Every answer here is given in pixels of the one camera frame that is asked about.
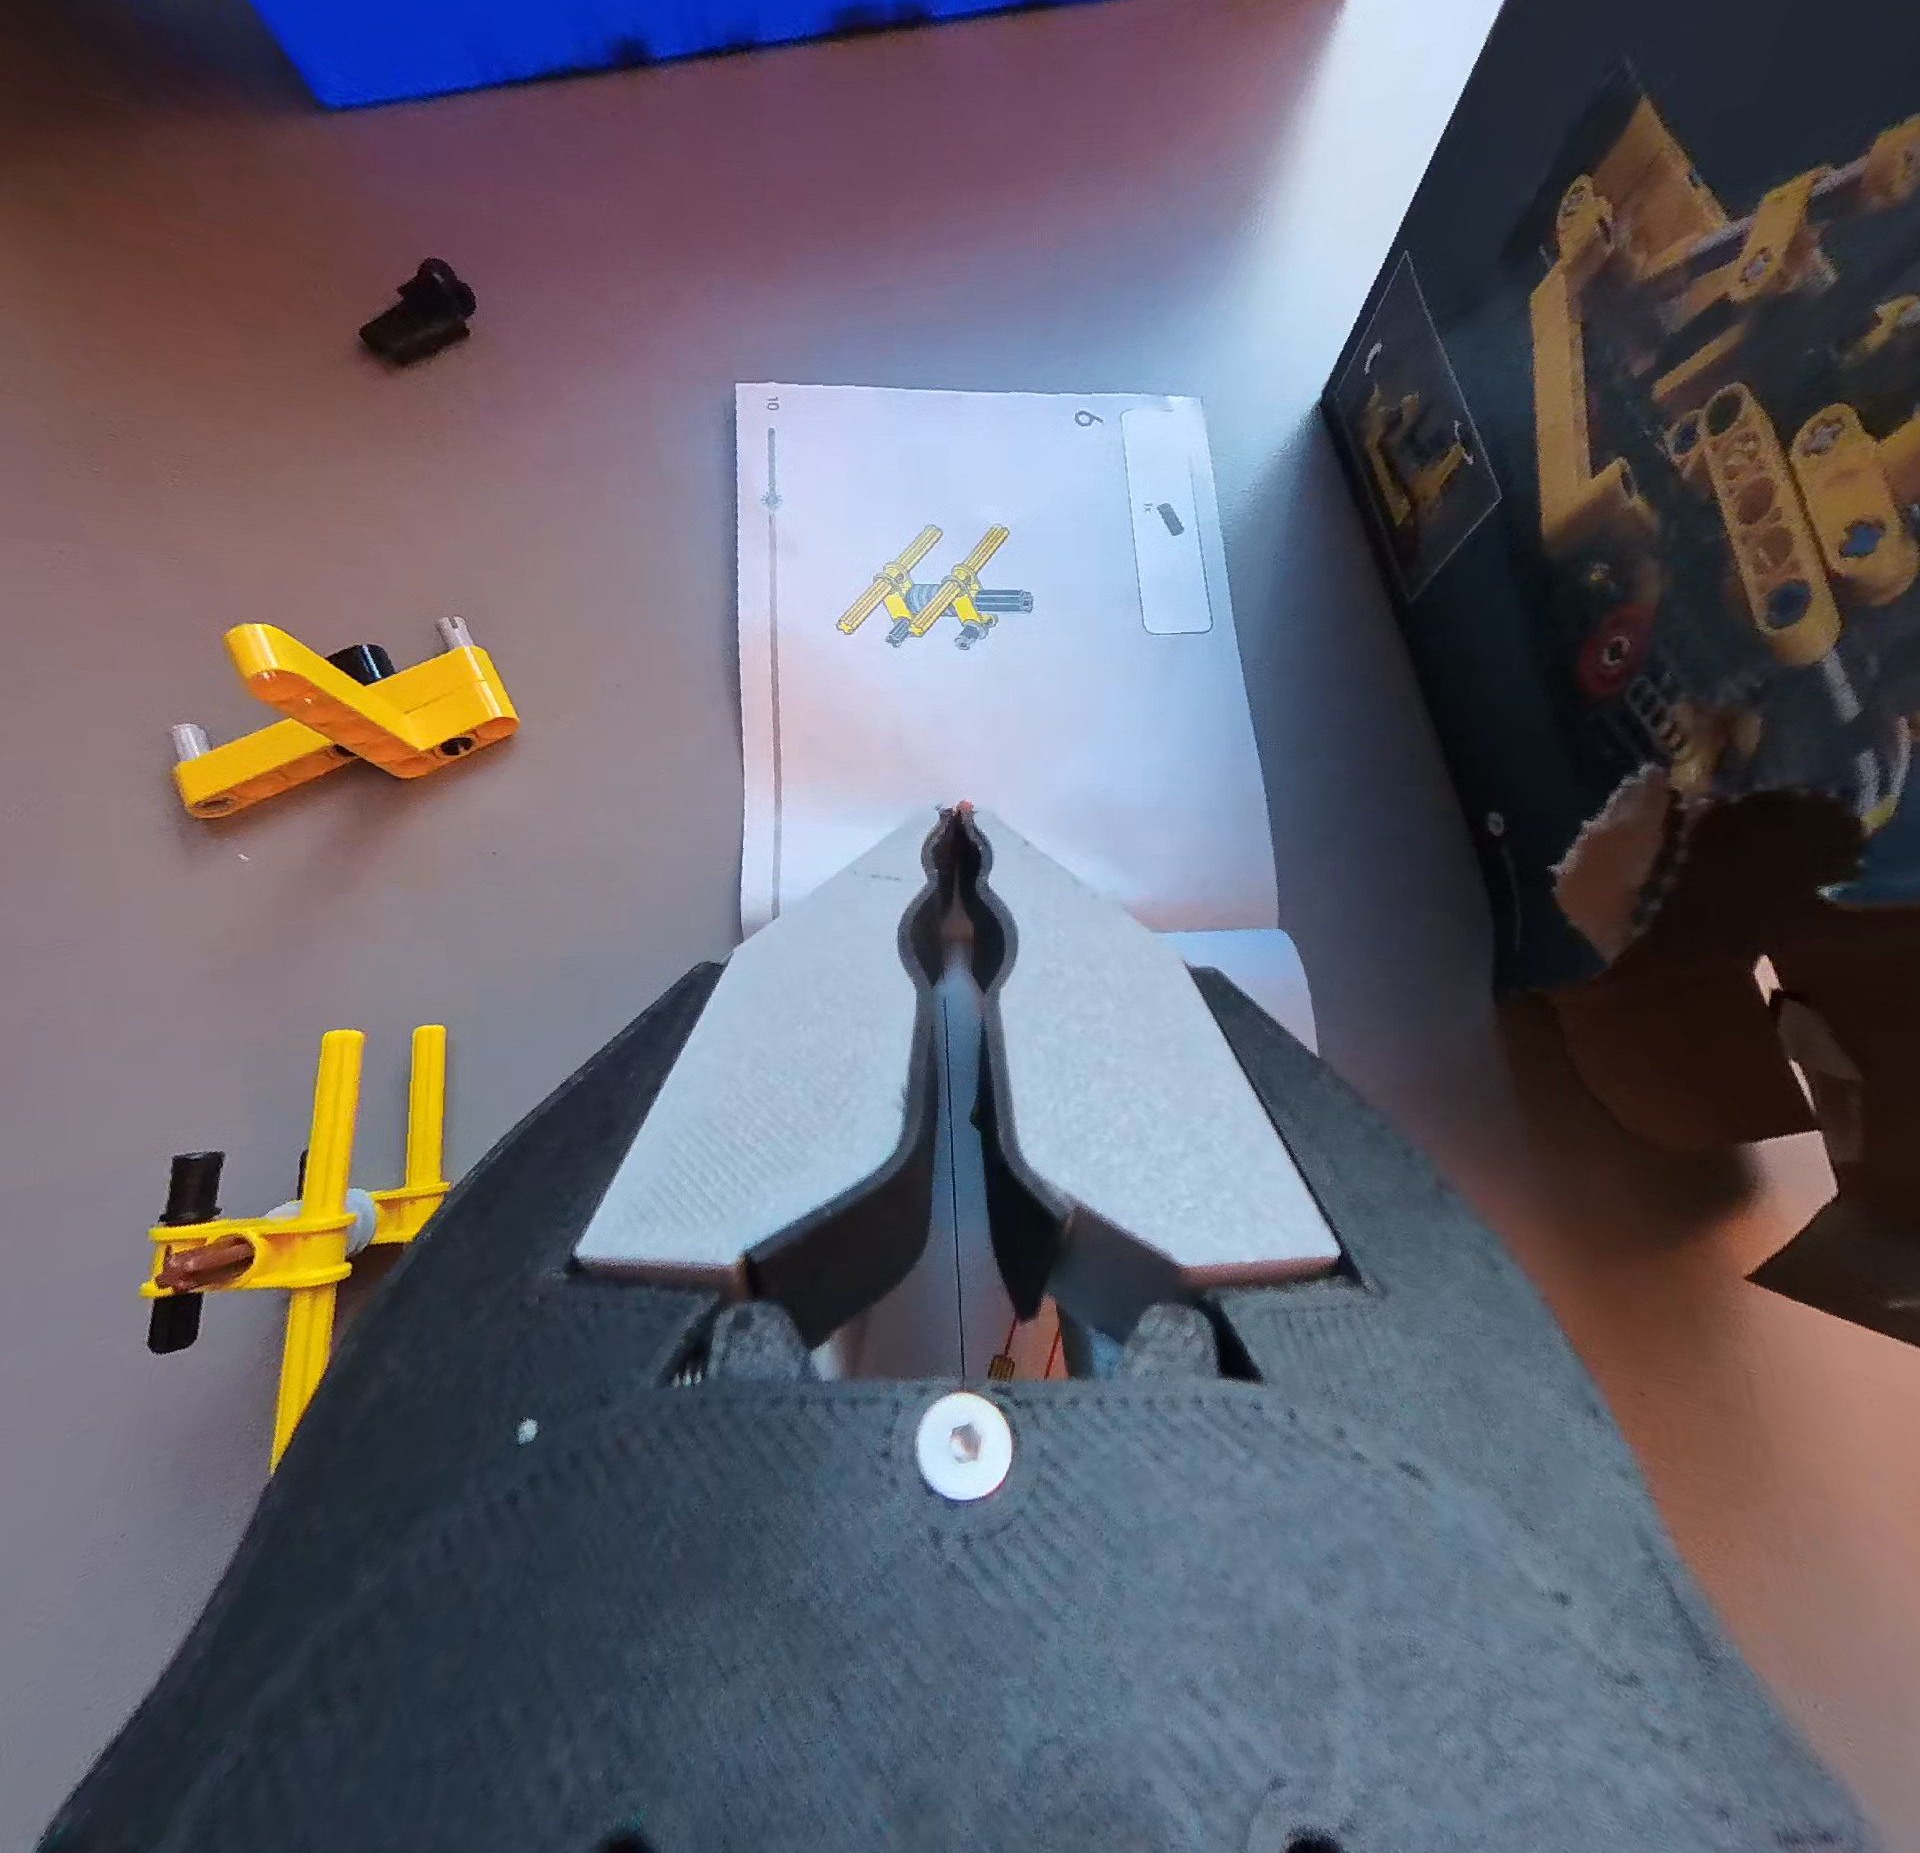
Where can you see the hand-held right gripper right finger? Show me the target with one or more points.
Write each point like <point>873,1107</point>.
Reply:
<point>1169,1119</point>

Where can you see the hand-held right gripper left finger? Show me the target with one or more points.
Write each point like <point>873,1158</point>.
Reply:
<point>719,1119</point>

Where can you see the lego instruction booklet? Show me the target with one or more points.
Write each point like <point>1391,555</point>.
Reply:
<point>976,681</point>

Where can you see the dark lego set box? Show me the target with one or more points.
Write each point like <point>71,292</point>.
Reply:
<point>1679,458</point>

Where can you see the yellow lego axle assembly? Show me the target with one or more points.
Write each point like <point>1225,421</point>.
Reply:
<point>323,1206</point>

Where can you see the yellow crossed lego beam assembly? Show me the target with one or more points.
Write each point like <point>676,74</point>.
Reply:
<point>338,706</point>

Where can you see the small black lego connector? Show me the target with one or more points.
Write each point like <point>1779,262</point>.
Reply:
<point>420,312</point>

